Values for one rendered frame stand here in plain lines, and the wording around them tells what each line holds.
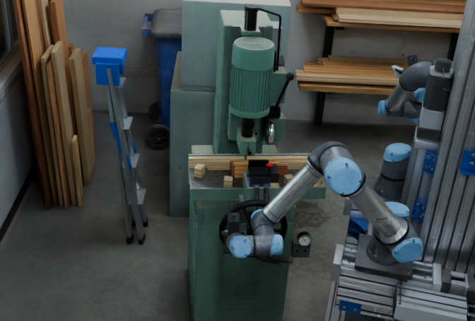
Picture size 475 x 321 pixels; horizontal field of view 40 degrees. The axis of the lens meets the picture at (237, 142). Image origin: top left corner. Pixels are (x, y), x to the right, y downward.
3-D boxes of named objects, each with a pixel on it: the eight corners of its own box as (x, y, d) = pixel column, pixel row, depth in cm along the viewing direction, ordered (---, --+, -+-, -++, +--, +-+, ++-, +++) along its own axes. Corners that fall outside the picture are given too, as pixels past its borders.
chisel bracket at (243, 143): (239, 158, 292) (240, 141, 288) (235, 143, 304) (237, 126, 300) (256, 158, 293) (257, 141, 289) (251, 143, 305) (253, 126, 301)
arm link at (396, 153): (378, 165, 307) (383, 139, 301) (406, 166, 308) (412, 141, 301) (383, 178, 297) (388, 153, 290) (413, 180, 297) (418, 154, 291)
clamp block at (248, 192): (244, 206, 279) (246, 188, 275) (241, 189, 291) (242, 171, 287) (279, 206, 281) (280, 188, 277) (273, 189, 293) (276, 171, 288)
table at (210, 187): (190, 213, 278) (191, 201, 275) (186, 175, 304) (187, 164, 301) (330, 211, 285) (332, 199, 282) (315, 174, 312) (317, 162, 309)
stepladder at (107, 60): (119, 246, 392) (89, 60, 336) (126, 221, 414) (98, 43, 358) (146, 244, 392) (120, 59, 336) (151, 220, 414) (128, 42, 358)
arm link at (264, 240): (279, 224, 244) (249, 225, 243) (284, 242, 234) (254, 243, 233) (277, 241, 248) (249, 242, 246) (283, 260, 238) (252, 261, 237)
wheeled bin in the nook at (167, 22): (141, 153, 489) (140, 27, 443) (145, 120, 536) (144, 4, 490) (228, 154, 494) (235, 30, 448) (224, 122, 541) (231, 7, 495)
